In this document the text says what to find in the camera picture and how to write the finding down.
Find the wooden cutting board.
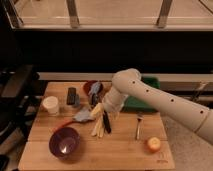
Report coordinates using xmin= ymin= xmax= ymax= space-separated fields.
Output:
xmin=18 ymin=82 xmax=175 ymax=171

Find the green plastic tray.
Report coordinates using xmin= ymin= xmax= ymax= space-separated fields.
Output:
xmin=123 ymin=76 xmax=160 ymax=112

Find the silver fork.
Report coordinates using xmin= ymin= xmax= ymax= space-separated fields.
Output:
xmin=135 ymin=113 xmax=143 ymax=140

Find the grey blue utensil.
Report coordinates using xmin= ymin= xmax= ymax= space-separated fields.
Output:
xmin=89 ymin=82 xmax=101 ymax=106

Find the purple bowl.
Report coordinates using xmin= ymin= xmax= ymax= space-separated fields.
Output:
xmin=49 ymin=127 xmax=80 ymax=159

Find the orange fruit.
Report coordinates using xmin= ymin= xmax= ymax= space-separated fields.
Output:
xmin=147 ymin=137 xmax=161 ymax=152

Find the black chair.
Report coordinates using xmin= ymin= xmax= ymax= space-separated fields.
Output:
xmin=0 ymin=64 xmax=40 ymax=171

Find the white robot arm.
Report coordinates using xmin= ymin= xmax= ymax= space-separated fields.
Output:
xmin=101 ymin=68 xmax=213 ymax=145

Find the dark rectangular block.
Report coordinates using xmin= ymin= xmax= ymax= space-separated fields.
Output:
xmin=67 ymin=87 xmax=76 ymax=105

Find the blue grey cloth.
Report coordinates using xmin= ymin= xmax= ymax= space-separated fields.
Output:
xmin=73 ymin=107 xmax=94 ymax=123

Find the red bowl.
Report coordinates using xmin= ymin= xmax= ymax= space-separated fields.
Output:
xmin=83 ymin=80 xmax=103 ymax=96

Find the white paper cup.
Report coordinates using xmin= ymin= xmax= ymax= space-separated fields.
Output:
xmin=42 ymin=96 xmax=59 ymax=116

